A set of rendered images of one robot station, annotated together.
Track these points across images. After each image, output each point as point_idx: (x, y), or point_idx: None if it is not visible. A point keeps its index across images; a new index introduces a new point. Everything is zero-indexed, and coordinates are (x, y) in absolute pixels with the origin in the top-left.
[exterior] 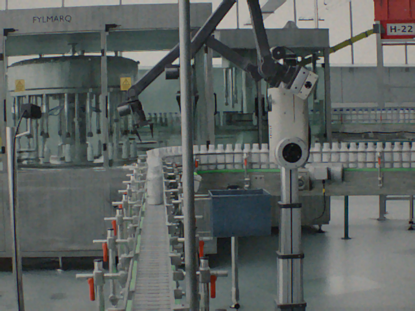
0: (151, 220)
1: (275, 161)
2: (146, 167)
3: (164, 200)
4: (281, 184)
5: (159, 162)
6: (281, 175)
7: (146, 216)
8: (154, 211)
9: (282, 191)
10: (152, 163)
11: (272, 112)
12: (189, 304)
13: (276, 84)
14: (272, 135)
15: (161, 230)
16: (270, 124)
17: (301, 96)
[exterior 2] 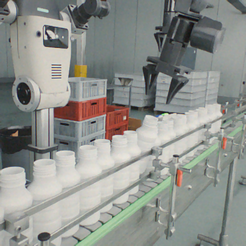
0: (239, 121)
1: (65, 101)
2: (159, 147)
3: (221, 119)
4: (48, 127)
5: (190, 111)
6: (49, 118)
7: (238, 125)
8: (226, 129)
9: (52, 133)
10: (206, 108)
11: (69, 49)
12: None
13: (6, 5)
14: (64, 75)
15: (242, 115)
16: (53, 63)
17: (77, 37)
